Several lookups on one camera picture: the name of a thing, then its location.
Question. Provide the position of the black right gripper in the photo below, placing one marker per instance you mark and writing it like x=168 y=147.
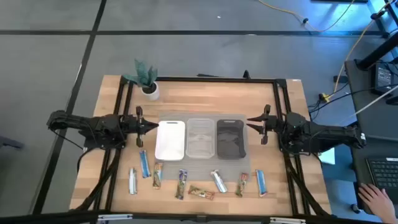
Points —
x=275 y=124

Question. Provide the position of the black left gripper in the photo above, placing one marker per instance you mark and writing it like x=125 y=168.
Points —
x=130 y=125

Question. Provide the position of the blue granola bar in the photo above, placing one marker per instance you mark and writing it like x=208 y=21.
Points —
x=261 y=183
x=145 y=164

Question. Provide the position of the white granola bar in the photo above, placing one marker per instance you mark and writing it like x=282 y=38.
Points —
x=219 y=181
x=133 y=182

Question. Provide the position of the green orange granola bar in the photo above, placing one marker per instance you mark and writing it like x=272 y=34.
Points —
x=241 y=184
x=157 y=175

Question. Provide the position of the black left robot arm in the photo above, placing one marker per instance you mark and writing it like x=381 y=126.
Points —
x=77 y=123

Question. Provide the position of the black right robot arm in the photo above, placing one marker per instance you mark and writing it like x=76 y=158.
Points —
x=326 y=135

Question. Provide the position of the purple green granola bar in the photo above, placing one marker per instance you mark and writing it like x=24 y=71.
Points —
x=181 y=184

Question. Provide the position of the white plastic bin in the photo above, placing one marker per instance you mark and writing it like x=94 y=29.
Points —
x=170 y=140

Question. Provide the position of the green plant in white pot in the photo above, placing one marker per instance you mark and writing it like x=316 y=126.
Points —
x=150 y=93

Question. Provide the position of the dark grey plastic bin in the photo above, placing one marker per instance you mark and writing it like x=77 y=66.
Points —
x=230 y=140

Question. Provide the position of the clear plastic bin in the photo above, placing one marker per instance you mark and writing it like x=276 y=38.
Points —
x=200 y=138

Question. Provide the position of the yellow power plug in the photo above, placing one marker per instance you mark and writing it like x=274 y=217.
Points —
x=325 y=97

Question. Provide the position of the white paper sheet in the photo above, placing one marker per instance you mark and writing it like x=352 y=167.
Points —
x=326 y=155

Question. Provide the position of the black floor plug box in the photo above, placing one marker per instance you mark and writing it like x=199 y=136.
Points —
x=340 y=78

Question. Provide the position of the dark grey side desk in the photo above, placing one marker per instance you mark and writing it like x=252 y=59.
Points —
x=363 y=118

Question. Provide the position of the black crossbar with silver brackets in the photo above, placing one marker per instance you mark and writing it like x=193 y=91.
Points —
x=199 y=218

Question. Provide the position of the black caster wheel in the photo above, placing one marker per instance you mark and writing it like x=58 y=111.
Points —
x=355 y=208

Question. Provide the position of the black power supply box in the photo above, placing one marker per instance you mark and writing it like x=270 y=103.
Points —
x=384 y=77

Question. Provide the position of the black laptop keyboard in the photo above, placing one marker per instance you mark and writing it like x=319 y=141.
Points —
x=385 y=174

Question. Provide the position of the black stand leg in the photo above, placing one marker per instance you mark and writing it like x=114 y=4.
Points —
x=377 y=51

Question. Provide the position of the dark grey chair base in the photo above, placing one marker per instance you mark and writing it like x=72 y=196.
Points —
x=9 y=143

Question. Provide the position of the person's hand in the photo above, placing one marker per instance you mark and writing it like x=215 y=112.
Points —
x=377 y=202

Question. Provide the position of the black aluminium table frame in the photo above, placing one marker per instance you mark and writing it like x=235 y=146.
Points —
x=217 y=79

